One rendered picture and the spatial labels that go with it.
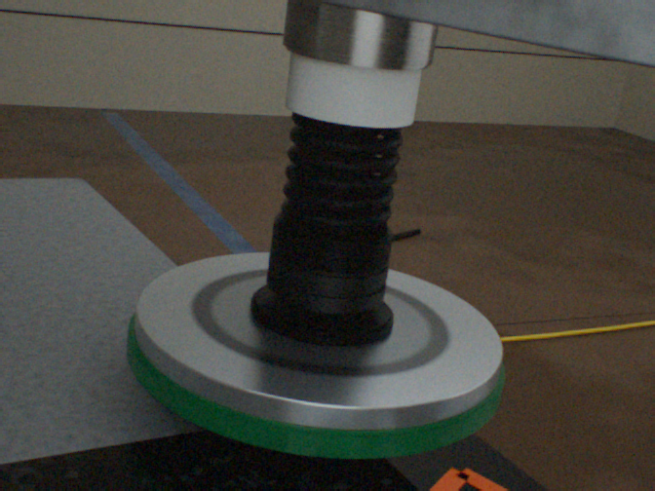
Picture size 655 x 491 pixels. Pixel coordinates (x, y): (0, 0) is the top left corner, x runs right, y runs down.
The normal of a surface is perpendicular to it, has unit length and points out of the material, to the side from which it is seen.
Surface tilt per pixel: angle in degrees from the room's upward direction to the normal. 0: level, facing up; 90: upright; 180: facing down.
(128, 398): 0
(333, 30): 90
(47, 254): 0
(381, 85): 90
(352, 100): 90
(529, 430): 0
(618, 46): 90
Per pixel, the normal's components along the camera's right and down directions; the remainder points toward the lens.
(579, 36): -0.29, 0.28
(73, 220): 0.13, -0.94
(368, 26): 0.00, 0.33
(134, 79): 0.42, 0.34
